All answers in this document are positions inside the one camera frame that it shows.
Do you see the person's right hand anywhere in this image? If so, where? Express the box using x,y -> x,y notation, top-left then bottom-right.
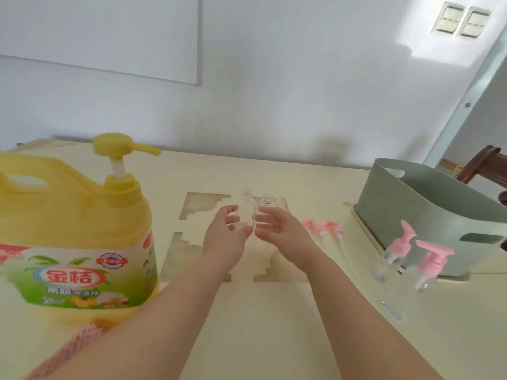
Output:
253,206 -> 317,273

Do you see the person's left hand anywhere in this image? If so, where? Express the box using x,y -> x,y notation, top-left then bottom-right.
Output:
202,204 -> 253,270

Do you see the grey-green plastic basket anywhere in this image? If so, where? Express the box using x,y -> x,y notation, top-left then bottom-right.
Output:
354,158 -> 507,278

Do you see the yellow detergent jug with pump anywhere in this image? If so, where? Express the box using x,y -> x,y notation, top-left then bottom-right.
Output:
0,132 -> 162,325

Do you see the pink textured cloth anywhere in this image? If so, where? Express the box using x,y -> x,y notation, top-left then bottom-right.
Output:
23,318 -> 110,380

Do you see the person's right forearm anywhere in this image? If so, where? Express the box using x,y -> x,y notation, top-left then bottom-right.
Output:
295,249 -> 444,380

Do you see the person's left forearm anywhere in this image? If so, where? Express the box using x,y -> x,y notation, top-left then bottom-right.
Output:
51,256 -> 238,380

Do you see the dark wooden chair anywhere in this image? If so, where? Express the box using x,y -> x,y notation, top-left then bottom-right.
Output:
453,145 -> 507,206

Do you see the white door frame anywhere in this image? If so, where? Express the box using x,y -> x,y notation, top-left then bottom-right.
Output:
422,35 -> 507,169

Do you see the white wall board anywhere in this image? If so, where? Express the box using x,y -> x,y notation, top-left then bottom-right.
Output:
0,0 -> 201,85

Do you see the white wall switch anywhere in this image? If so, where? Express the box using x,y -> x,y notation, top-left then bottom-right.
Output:
456,6 -> 492,39
431,1 -> 465,35

